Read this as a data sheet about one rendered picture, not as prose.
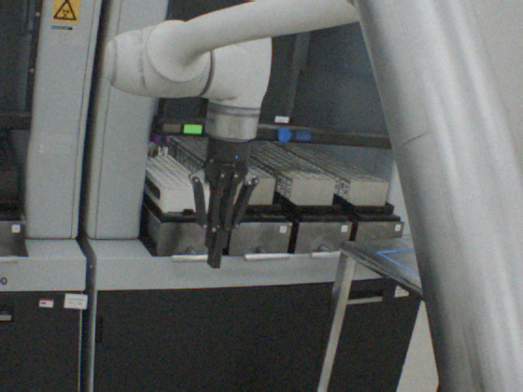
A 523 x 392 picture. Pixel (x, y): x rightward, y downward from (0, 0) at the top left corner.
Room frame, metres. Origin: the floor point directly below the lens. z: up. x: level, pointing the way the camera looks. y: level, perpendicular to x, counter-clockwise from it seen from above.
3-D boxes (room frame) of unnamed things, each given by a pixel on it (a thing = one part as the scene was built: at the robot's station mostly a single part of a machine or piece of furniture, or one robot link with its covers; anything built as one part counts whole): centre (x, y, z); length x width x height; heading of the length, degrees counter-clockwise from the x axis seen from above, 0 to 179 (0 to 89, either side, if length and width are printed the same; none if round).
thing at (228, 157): (1.16, 0.07, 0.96); 0.08 x 0.07 x 0.09; 118
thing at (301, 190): (1.48, -0.10, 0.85); 0.12 x 0.02 x 0.06; 117
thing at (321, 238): (1.69, 0.01, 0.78); 0.73 x 0.14 x 0.09; 28
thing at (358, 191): (1.56, -0.24, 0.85); 0.12 x 0.02 x 0.06; 117
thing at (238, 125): (1.16, 0.07, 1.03); 0.09 x 0.09 x 0.06
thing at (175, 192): (1.43, 0.21, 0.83); 0.30 x 0.10 x 0.06; 28
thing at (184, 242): (1.55, 0.28, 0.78); 0.73 x 0.14 x 0.09; 28
